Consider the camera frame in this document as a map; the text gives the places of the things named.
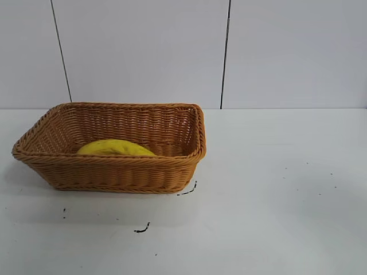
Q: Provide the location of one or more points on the brown woven wicker basket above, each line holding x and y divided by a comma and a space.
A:
114, 172

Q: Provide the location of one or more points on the yellow banana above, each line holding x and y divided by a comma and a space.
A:
114, 148

